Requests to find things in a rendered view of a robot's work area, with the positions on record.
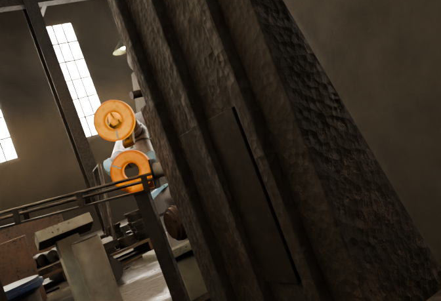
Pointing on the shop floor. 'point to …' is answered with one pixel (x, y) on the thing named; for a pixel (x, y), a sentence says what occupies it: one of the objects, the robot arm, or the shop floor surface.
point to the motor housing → (174, 223)
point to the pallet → (136, 235)
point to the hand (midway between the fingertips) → (112, 115)
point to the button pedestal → (65, 241)
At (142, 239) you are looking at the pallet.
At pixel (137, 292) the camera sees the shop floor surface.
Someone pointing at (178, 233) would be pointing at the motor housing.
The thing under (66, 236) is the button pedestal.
